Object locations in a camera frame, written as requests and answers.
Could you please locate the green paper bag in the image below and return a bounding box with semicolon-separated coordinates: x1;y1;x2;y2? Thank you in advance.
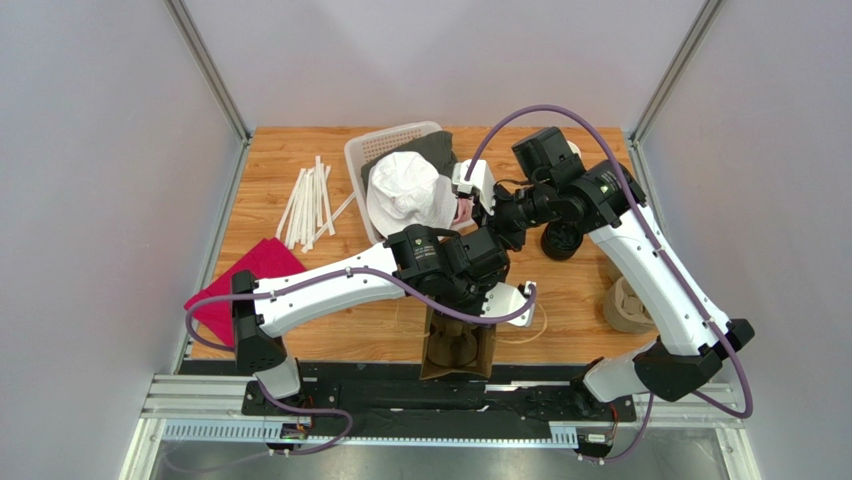
392;299;548;382

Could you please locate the single beige cup carrier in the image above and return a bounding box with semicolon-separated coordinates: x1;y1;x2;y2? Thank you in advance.
427;320;478;368

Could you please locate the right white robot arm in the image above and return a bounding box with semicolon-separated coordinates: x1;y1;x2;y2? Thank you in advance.
486;127;755;408

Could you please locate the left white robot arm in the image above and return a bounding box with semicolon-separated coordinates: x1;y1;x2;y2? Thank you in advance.
228;225;535;398

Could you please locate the pink cloth in basket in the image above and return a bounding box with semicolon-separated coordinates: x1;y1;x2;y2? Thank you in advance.
452;198;473;226

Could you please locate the stack of black lids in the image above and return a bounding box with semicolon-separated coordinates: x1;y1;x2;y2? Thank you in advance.
540;222;584;261

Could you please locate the white bucket hat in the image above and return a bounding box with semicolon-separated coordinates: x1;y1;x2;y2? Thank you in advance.
366;152;458;238

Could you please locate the olive green cloth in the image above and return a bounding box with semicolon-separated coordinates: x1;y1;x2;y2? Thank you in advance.
360;130;458;186

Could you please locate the beige cup carrier tray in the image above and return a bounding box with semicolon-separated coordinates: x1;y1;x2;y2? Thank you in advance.
603;259;656;334

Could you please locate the white plastic basket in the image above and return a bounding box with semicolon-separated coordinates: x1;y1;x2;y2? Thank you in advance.
344;121;473;244

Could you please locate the bundle of white straws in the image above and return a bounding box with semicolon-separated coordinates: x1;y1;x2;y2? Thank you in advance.
275;155;356;253

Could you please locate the red cloth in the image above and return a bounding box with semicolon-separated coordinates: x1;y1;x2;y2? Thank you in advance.
184;239;306;348

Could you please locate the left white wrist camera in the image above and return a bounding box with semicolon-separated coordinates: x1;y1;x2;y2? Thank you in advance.
482;281;537;328

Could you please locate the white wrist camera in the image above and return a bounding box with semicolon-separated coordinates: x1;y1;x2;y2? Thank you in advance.
482;281;537;328
451;159;496;215

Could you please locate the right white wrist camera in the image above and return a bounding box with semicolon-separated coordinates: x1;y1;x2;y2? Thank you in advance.
451;159;496;215

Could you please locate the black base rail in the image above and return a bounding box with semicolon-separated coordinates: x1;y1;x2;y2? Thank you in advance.
179;359;637;461

